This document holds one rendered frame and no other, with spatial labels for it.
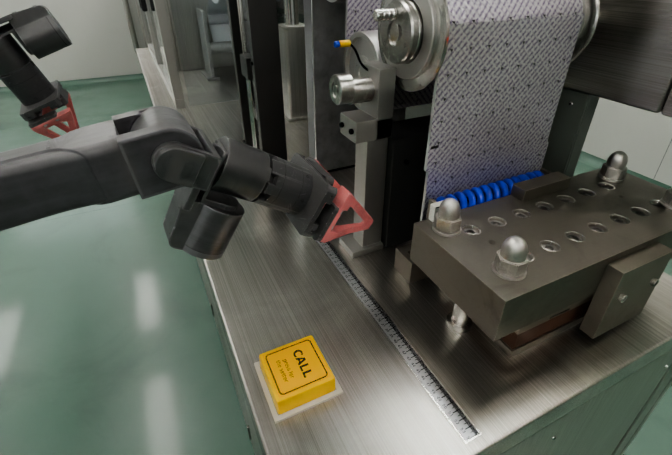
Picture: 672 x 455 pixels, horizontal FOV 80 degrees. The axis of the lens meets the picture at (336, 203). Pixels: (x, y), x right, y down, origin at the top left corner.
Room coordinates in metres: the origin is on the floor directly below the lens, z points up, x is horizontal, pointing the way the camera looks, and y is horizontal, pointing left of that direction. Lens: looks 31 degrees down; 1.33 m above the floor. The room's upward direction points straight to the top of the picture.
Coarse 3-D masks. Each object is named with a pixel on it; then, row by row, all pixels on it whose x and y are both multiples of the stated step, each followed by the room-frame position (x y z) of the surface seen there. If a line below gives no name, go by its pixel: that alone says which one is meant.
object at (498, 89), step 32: (480, 32) 0.52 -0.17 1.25; (512, 32) 0.54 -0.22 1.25; (544, 32) 0.57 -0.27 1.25; (576, 32) 0.59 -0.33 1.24; (448, 64) 0.50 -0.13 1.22; (480, 64) 0.52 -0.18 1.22; (512, 64) 0.55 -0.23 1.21; (544, 64) 0.57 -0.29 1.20; (448, 96) 0.50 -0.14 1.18; (480, 96) 0.53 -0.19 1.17; (512, 96) 0.55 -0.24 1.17; (544, 96) 0.58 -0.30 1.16; (448, 128) 0.51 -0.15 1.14; (480, 128) 0.53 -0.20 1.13; (512, 128) 0.56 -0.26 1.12; (544, 128) 0.59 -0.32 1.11; (448, 160) 0.51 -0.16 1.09
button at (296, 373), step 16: (272, 352) 0.32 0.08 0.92; (288, 352) 0.32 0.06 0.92; (304, 352) 0.32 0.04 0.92; (320, 352) 0.32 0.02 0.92; (272, 368) 0.30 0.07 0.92; (288, 368) 0.30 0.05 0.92; (304, 368) 0.30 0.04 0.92; (320, 368) 0.30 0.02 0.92; (272, 384) 0.28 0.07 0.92; (288, 384) 0.28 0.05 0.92; (304, 384) 0.28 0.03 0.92; (320, 384) 0.28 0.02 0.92; (288, 400) 0.26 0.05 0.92; (304, 400) 0.27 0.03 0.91
